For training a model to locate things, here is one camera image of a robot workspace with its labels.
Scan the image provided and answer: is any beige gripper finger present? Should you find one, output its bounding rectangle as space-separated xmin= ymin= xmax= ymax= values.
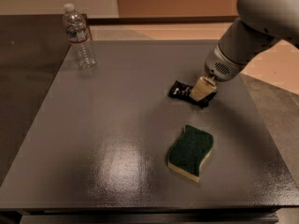
xmin=190 ymin=76 xmax=217 ymax=102

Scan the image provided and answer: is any clear plastic water bottle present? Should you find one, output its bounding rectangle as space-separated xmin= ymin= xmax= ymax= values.
xmin=63 ymin=4 xmax=96 ymax=68

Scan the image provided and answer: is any black rxbar chocolate wrapper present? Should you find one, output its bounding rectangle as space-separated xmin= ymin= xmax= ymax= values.
xmin=168 ymin=80 xmax=216 ymax=108

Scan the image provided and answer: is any green and yellow sponge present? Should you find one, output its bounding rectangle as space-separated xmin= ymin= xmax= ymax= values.
xmin=167 ymin=125 xmax=214 ymax=183

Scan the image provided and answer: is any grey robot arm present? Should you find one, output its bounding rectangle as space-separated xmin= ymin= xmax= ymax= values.
xmin=190 ymin=0 xmax=299 ymax=102

